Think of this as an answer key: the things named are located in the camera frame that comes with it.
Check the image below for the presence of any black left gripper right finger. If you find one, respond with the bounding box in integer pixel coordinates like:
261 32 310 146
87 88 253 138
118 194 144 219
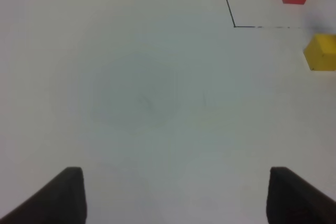
266 167 335 223

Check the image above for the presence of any yellow cube block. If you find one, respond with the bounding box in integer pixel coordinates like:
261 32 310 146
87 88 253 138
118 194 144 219
303 34 335 71

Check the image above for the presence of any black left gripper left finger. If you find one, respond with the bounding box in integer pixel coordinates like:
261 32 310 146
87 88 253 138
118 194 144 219
1 167 87 223

